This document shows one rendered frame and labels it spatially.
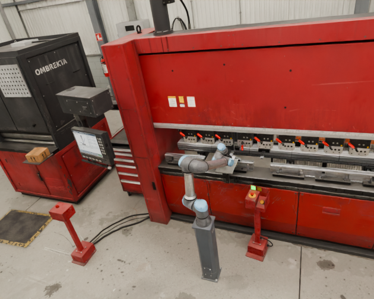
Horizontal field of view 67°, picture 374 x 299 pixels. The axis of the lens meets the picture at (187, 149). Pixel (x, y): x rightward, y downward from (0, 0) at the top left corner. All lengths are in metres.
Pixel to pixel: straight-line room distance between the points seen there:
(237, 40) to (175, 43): 0.57
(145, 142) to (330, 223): 2.10
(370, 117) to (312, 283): 1.67
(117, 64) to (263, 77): 1.35
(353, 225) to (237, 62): 1.93
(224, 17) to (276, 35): 4.63
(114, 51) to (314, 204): 2.44
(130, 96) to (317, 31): 1.73
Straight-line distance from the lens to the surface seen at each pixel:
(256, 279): 3.25
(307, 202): 3.10
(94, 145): 2.93
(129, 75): 2.83
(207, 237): 2.72
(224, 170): 2.90
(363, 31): 2.49
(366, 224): 3.27
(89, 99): 2.67
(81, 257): 3.74
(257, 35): 2.50
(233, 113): 2.78
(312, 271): 3.38
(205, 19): 7.17
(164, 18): 2.85
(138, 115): 2.97
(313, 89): 2.60
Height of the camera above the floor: 2.70
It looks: 31 degrees down
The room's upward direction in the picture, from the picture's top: 9 degrees counter-clockwise
